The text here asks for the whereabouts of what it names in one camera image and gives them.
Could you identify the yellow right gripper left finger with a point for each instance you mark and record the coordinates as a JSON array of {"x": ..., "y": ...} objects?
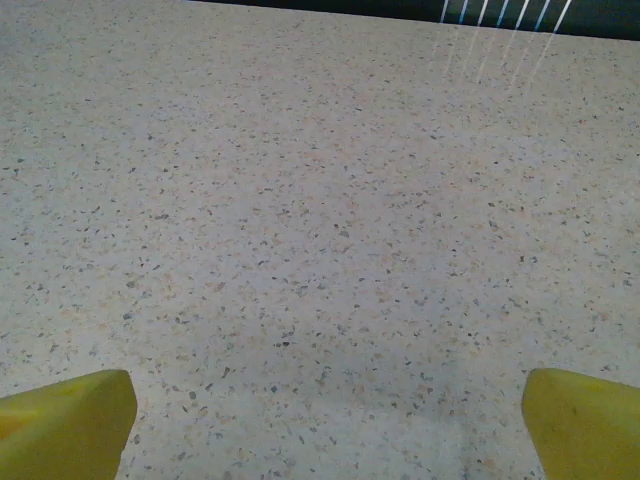
[{"x": 75, "y": 425}]

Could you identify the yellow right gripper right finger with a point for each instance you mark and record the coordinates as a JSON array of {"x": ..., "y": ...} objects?
[{"x": 585, "y": 430}]

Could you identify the dark panel with circuit lines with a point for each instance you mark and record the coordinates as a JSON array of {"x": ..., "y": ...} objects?
[{"x": 350, "y": 7}]

